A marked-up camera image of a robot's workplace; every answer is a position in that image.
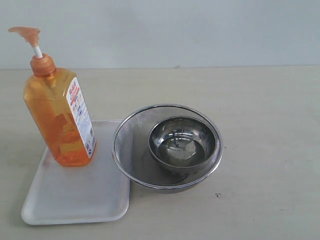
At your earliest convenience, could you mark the orange dish soap pump bottle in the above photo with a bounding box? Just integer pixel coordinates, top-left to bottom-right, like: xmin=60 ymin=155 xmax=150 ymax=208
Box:
xmin=8 ymin=26 xmax=96 ymax=167

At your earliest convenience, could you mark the small stainless steel bowl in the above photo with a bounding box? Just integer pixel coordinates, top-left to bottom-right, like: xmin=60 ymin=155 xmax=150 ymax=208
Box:
xmin=148 ymin=115 xmax=220 ymax=175

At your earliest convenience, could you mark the steel mesh strainer basket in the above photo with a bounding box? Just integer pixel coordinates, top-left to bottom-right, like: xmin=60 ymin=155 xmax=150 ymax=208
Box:
xmin=111 ymin=104 xmax=223 ymax=194

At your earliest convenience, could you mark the white rectangular plastic tray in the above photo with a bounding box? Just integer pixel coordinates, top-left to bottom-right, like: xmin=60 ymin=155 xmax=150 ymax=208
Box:
xmin=21 ymin=119 xmax=130 ymax=226

